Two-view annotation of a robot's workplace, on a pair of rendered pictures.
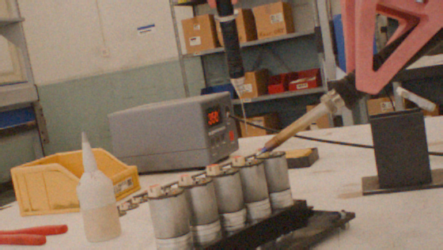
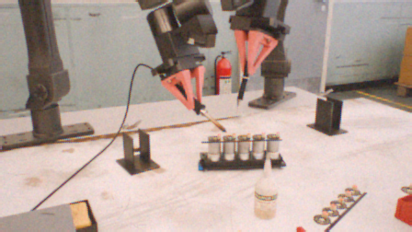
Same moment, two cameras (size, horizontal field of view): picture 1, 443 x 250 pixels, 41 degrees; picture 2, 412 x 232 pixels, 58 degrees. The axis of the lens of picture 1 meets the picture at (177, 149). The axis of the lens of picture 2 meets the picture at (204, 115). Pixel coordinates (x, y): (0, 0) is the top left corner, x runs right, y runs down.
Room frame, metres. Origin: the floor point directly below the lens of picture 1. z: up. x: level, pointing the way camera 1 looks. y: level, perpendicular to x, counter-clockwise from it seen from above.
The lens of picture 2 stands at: (0.99, 0.30, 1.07)
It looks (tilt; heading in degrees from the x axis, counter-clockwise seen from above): 18 degrees down; 217
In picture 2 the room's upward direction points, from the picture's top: straight up
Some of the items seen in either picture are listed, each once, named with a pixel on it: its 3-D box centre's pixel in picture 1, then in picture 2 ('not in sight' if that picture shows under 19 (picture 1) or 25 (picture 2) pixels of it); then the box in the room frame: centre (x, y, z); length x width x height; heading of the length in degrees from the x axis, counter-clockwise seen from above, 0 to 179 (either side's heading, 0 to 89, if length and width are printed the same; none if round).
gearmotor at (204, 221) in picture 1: (200, 215); (257, 148); (0.40, -0.01, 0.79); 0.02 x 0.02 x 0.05
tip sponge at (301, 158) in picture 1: (284, 159); (73, 218); (0.73, -0.13, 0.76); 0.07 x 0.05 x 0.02; 63
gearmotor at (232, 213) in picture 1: (227, 204); (243, 149); (0.42, -0.03, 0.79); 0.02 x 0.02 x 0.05
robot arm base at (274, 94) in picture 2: not in sight; (273, 87); (-0.05, -0.20, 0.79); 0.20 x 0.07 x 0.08; 179
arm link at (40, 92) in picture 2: not in sight; (47, 93); (0.55, -0.47, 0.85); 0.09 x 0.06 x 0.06; 27
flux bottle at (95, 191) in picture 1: (93, 184); (266, 184); (0.54, 0.08, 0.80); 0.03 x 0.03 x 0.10
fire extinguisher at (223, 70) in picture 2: not in sight; (223, 80); (-1.88, -1.62, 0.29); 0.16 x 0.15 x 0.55; 150
